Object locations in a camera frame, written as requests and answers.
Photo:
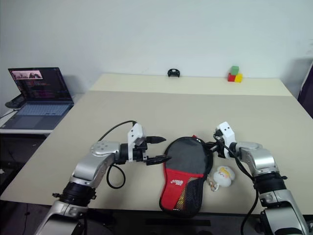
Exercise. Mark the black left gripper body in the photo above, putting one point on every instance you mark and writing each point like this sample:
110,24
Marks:
140,153

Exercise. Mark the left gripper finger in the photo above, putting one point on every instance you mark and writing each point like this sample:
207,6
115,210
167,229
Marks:
156,139
159,160

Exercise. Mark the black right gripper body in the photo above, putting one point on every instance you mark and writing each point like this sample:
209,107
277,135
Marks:
220,145

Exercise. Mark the black red paddle case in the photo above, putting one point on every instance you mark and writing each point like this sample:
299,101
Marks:
182,181

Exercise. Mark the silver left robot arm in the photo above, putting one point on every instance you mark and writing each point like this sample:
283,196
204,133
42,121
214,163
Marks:
93,169

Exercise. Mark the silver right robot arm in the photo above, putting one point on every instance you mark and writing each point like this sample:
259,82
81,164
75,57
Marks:
264,161

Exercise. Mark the small black clip object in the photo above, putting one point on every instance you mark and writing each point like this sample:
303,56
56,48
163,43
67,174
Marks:
173,73

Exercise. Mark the red cube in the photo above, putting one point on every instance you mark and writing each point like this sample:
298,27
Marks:
231,77

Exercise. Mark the yellow cube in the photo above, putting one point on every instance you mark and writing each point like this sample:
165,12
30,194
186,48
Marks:
239,78

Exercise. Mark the green cube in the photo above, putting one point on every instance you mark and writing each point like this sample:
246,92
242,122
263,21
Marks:
235,70

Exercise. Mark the black office chair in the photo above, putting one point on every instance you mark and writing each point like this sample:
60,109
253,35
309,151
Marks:
306,85

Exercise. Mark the open dark laptop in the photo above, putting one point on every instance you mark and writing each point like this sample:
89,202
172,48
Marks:
41,107

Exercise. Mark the black device beside laptop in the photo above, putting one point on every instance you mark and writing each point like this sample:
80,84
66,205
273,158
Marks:
14,102

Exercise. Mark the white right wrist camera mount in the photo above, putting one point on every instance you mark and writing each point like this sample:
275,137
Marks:
227,131

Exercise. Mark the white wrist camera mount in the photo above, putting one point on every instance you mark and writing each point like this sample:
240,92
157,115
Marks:
134,135
227,131

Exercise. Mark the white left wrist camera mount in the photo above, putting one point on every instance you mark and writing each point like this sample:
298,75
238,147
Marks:
134,135

